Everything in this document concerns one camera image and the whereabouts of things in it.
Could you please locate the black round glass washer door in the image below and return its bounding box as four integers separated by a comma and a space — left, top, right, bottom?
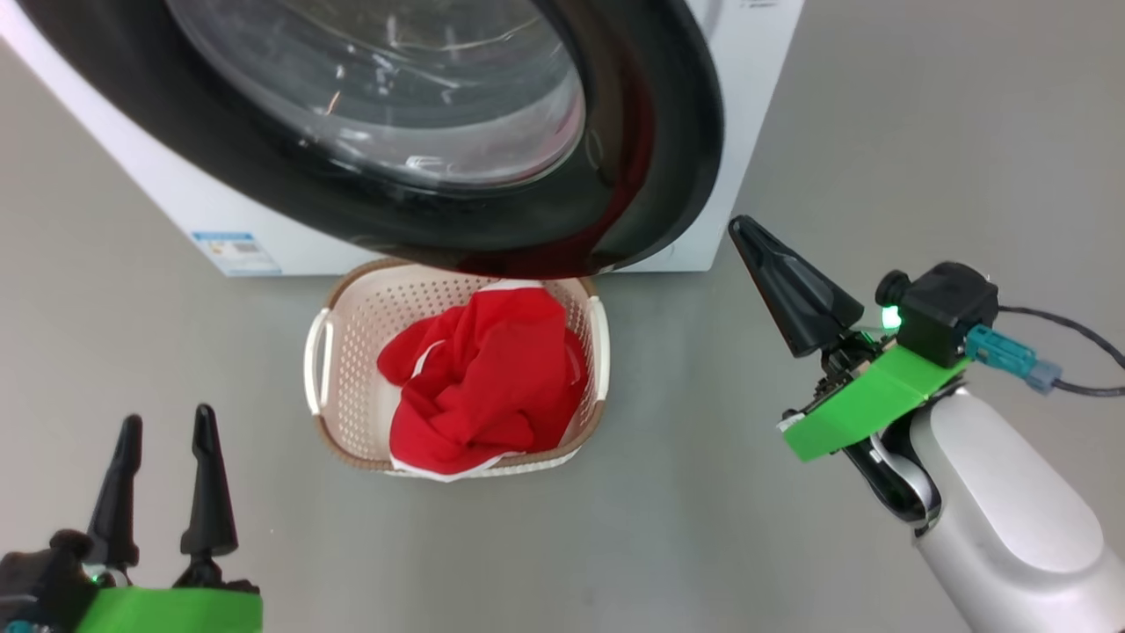
18, 0, 726, 280

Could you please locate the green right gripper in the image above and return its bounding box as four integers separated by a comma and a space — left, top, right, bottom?
728, 215, 968, 528

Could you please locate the black cable teal connector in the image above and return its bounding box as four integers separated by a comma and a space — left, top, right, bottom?
965, 305, 1125, 398

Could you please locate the white washing machine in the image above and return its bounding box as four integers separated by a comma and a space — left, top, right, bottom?
0, 0, 805, 279

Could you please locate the red garment white striped edge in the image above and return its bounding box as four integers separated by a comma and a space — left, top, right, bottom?
400, 286, 590, 454

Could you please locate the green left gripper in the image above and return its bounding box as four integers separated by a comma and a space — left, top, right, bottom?
75, 404, 265, 633

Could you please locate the cream perforated laundry basket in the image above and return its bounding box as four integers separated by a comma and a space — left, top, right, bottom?
303, 258, 612, 482

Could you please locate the blue energy label sticker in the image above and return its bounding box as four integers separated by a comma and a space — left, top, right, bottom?
191, 230, 282, 278

